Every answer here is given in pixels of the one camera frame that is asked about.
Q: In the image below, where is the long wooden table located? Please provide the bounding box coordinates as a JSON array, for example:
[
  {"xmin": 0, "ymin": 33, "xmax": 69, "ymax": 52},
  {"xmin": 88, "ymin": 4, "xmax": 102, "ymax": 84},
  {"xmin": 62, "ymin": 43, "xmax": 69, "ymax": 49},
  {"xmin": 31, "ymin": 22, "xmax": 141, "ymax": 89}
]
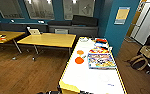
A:
[
  {"xmin": 0, "ymin": 29, "xmax": 26, "ymax": 55},
  {"xmin": 16, "ymin": 32, "xmax": 78, "ymax": 63}
]

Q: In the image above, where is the brown open box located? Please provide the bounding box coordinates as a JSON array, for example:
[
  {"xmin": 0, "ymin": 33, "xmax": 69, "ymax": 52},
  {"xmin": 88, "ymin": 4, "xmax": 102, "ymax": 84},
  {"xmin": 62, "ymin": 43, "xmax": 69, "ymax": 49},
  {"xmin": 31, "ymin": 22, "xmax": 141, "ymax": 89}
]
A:
[{"xmin": 139, "ymin": 45, "xmax": 150, "ymax": 60}]

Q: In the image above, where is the brown backpack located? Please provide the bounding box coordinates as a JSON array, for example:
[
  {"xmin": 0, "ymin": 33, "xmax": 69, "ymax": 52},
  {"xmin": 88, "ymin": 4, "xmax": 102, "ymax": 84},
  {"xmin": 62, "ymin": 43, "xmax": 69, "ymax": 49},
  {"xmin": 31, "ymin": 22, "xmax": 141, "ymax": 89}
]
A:
[{"xmin": 129, "ymin": 54, "xmax": 149, "ymax": 72}]

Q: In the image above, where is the yellow air hockey table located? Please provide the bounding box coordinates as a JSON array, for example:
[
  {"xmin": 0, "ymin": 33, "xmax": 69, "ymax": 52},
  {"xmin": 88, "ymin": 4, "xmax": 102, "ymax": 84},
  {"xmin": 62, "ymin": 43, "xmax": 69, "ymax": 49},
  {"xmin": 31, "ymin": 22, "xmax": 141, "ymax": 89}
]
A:
[{"xmin": 58, "ymin": 36, "xmax": 128, "ymax": 94}]

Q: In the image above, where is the white door with frame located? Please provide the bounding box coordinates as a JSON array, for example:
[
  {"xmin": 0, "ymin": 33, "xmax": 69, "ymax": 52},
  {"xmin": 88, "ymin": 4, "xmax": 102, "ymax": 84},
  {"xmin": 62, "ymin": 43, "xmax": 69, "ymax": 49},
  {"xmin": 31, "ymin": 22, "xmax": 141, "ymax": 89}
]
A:
[{"xmin": 130, "ymin": 1, "xmax": 150, "ymax": 45}]

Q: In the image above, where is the small white object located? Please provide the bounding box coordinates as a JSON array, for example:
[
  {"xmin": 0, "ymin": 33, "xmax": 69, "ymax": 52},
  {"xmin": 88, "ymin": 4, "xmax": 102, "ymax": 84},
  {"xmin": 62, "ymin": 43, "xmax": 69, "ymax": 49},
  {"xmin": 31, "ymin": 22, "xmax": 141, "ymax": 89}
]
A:
[{"xmin": 77, "ymin": 36, "xmax": 91, "ymax": 43}]

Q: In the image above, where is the light wooden chair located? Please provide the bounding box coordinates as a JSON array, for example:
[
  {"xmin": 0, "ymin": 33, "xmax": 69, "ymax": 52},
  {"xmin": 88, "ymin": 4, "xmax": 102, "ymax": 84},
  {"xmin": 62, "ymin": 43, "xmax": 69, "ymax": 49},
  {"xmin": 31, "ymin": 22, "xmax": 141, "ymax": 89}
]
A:
[{"xmin": 27, "ymin": 27, "xmax": 42, "ymax": 36}]

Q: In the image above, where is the pale orange bowl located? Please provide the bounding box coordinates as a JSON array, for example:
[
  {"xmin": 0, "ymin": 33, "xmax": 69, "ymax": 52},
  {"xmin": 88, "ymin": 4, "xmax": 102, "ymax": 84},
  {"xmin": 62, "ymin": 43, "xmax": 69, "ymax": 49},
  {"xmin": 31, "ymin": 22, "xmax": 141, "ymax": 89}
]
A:
[{"xmin": 76, "ymin": 49, "xmax": 86, "ymax": 56}]

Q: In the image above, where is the large interior glass window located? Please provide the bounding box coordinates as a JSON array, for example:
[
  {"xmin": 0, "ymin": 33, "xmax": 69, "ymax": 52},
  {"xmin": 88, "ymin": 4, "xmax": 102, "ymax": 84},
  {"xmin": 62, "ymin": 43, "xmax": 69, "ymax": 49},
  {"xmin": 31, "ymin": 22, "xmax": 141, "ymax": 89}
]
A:
[{"xmin": 62, "ymin": 0, "xmax": 96, "ymax": 20}]

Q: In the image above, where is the yellow pillar poster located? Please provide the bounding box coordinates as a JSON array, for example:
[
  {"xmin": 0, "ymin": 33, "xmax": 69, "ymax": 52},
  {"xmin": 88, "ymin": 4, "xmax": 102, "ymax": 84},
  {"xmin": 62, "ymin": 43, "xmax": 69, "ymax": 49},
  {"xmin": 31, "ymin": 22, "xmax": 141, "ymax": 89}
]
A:
[{"xmin": 113, "ymin": 6, "xmax": 132, "ymax": 26}]

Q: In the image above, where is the red and black object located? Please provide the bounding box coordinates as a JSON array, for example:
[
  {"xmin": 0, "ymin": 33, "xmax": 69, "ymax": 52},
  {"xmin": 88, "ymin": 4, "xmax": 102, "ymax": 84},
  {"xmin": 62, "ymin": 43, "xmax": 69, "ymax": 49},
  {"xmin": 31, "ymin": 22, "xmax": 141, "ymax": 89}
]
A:
[{"xmin": 94, "ymin": 37, "xmax": 109, "ymax": 44}]

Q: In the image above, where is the colourful picture book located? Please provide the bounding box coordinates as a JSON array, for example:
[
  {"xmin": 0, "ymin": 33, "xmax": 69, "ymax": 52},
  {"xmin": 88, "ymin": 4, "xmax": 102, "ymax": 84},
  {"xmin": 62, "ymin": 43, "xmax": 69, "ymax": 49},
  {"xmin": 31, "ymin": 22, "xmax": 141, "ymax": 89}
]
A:
[{"xmin": 87, "ymin": 52, "xmax": 118, "ymax": 71}]

